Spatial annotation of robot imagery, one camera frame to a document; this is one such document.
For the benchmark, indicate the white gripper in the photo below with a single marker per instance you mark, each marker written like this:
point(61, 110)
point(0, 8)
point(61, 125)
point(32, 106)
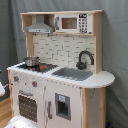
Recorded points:
point(2, 89)

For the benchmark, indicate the white oven door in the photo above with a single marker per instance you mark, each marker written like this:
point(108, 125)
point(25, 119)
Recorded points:
point(29, 104)

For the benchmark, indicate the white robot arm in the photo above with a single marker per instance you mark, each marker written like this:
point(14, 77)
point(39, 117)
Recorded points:
point(17, 121)

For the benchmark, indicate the wooden toy kitchen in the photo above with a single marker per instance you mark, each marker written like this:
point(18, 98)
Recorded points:
point(72, 50)

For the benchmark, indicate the red left stove knob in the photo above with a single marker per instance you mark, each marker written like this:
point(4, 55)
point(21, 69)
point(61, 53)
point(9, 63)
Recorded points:
point(15, 78)

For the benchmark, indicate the red stove knob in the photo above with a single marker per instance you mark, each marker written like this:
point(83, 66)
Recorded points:
point(34, 83)
point(15, 78)

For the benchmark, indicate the red right stove knob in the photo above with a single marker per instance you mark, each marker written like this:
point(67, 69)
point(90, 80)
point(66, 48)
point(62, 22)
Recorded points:
point(34, 83)

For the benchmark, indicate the silver toy pot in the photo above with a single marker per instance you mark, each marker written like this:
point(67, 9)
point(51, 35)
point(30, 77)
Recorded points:
point(31, 61)

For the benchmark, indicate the black toy stovetop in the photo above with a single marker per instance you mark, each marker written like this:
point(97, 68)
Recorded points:
point(41, 67)

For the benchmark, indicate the white cabinet door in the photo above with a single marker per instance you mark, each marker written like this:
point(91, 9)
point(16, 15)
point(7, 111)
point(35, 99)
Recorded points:
point(63, 106)

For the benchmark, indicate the grey range hood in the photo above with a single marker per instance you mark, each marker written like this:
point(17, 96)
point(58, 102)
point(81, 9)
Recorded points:
point(39, 26)

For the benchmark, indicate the grey toy sink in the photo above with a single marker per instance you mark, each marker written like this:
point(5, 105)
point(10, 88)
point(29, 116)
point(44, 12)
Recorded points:
point(73, 74)

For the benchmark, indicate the toy microwave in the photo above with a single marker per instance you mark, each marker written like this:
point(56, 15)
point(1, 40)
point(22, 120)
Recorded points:
point(73, 23)

